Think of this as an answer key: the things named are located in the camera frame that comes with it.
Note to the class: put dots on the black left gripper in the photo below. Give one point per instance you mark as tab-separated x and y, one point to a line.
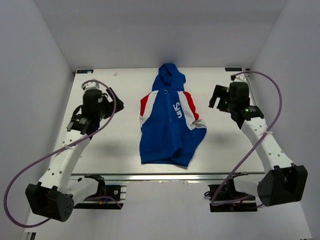
119	104

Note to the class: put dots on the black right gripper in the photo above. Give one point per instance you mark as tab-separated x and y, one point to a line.
220	92

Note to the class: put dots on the blue white red jacket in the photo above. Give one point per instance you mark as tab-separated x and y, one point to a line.
171	128

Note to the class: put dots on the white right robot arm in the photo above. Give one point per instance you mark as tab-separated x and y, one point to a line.
283	181

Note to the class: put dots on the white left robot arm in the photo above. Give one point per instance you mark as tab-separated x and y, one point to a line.
53	196

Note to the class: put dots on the blue right corner label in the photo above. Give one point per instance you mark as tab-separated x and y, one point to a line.
233	69

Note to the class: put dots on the blue corner label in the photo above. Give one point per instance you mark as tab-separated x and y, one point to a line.
233	69
84	71

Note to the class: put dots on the blue left corner label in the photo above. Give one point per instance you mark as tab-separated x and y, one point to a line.
84	71

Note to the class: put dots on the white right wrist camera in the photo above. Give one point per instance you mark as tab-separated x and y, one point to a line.
239	77

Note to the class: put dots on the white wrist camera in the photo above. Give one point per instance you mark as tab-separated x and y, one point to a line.
90	85
239	77

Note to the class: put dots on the aluminium table right rail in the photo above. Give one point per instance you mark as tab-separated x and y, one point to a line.
248	81

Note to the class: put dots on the aluminium table rail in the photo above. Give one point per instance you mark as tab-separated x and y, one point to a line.
163	177
248	81

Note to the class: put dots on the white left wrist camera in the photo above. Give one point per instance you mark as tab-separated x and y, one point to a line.
90	85

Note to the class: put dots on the aluminium table front rail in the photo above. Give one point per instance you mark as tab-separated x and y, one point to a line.
163	177

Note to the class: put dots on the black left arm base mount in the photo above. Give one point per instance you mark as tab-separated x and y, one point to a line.
107	197

